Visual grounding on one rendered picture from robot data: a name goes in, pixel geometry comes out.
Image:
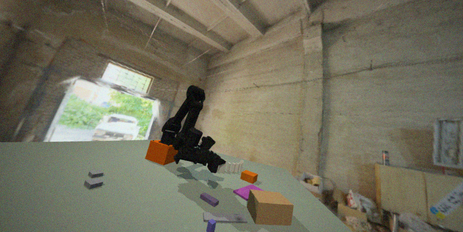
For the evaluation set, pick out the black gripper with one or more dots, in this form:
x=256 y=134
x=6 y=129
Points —
x=213 y=160

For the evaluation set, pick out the blue rectangular block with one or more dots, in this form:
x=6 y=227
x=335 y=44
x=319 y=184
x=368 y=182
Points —
x=211 y=226

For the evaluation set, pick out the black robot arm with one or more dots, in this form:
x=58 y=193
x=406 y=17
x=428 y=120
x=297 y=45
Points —
x=187 y=139

